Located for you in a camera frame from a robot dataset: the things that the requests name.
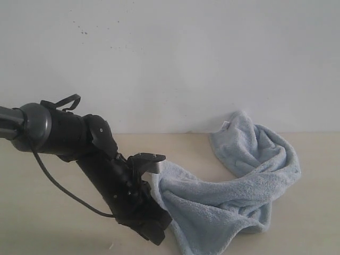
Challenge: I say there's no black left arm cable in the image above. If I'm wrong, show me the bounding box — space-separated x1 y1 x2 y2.
29 93 117 218

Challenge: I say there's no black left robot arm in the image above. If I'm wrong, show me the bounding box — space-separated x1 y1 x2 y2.
1 101 172 245

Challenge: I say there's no light blue fluffy towel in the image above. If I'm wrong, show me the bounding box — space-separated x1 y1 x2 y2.
151 112 301 254

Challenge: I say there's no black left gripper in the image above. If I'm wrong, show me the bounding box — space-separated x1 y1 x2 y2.
76 152 172 238

